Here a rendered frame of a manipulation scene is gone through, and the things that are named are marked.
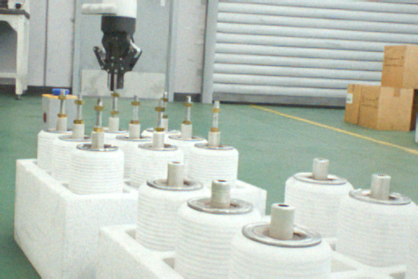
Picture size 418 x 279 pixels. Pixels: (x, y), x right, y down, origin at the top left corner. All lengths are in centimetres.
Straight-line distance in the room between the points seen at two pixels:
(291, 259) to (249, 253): 4
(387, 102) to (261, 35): 208
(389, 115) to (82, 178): 374
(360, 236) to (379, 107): 381
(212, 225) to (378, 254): 24
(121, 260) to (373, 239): 31
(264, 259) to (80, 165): 55
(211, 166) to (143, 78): 502
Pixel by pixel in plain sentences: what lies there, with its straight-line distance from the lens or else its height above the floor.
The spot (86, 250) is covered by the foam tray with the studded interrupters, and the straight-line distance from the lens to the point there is 106.
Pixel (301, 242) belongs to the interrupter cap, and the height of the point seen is 25.
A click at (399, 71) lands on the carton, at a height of 42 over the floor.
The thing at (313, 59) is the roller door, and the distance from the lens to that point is 654.
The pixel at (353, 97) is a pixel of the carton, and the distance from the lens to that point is 504.
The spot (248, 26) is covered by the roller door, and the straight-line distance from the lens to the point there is 631.
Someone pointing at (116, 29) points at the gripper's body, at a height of 47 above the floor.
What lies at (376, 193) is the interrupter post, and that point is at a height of 26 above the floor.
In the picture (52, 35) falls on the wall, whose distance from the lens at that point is 613.
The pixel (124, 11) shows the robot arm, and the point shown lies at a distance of 132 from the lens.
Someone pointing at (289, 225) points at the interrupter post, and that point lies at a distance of 61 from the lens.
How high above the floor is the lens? 42
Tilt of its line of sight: 6 degrees down
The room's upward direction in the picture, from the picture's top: 3 degrees clockwise
